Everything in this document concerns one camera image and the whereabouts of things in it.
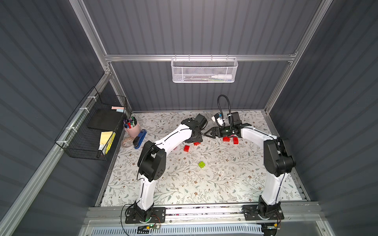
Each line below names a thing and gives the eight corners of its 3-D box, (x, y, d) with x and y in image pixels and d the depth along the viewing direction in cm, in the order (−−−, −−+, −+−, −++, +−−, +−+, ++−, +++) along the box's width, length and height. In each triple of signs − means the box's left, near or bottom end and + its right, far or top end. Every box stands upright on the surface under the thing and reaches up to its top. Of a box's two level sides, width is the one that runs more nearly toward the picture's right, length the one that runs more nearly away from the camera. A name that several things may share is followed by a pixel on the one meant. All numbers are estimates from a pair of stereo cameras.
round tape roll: (121, 146, 102) (120, 145, 101) (124, 138, 107) (123, 136, 105) (131, 146, 102) (130, 145, 101) (134, 138, 107) (133, 136, 105)
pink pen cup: (129, 138, 106) (122, 127, 96) (132, 130, 111) (125, 118, 101) (139, 138, 106) (133, 127, 96) (142, 130, 111) (136, 118, 101)
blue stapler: (133, 148, 101) (131, 144, 98) (140, 132, 110) (138, 128, 106) (139, 149, 101) (137, 145, 97) (146, 133, 110) (144, 129, 106)
